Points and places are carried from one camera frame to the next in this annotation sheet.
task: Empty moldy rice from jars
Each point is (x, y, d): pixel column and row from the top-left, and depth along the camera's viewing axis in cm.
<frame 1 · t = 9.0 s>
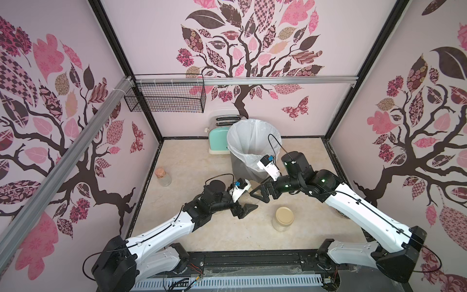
left hand: (251, 200, 74), fingers open
right hand: (257, 187, 67), fingers open
white trash bag liner: (250, 140, 99), point 17 cm above the table
mint green toaster: (217, 133, 102), point 17 cm above the table
right glass jar tan lid: (283, 219, 76), point 12 cm above the table
small jar pink lid: (163, 178, 94), point 8 cm above the table

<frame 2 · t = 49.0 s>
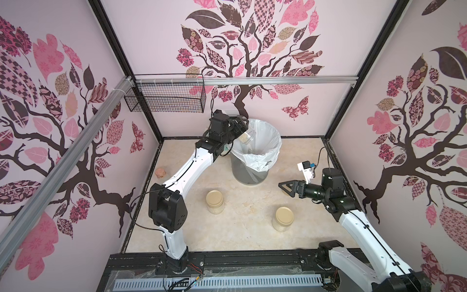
left hand: (244, 127, 81), fingers open
right hand: (285, 184, 74), fingers open
left glass jar tan lid: (215, 202, 81), point 12 cm above the table
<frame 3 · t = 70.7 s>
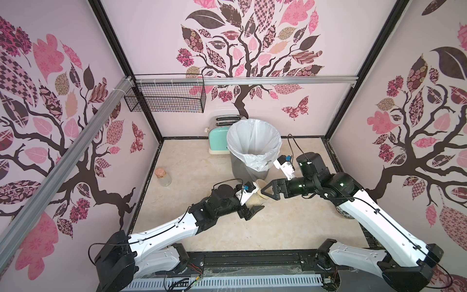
left hand: (257, 200, 73), fingers open
right hand: (269, 189, 65), fingers open
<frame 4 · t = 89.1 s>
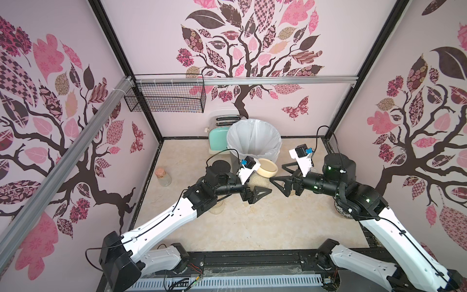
left hand: (265, 185, 64), fingers open
right hand: (279, 170, 60), fingers open
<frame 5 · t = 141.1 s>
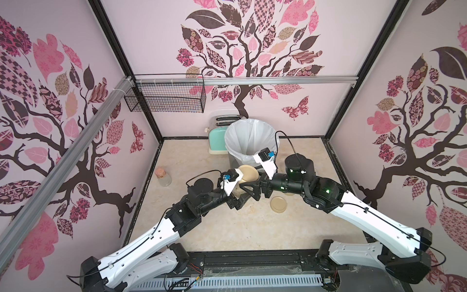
left hand: (247, 186, 66), fingers open
right hand: (247, 175, 61), fingers open
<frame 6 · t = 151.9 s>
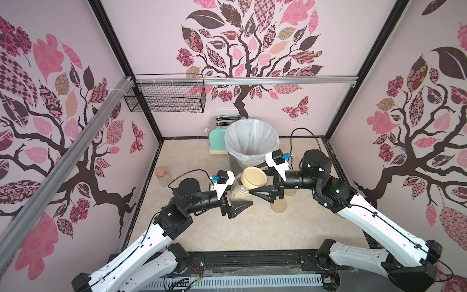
left hand: (247, 195, 59), fingers open
right hand: (253, 178, 55), fingers open
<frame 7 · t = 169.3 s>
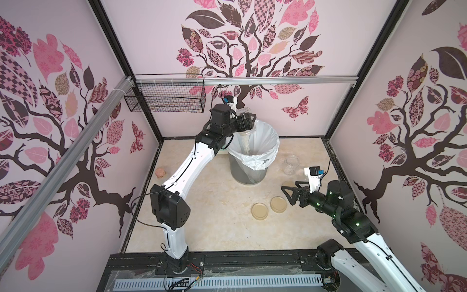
left hand: (248, 119, 77), fingers open
right hand: (291, 184, 69), fingers open
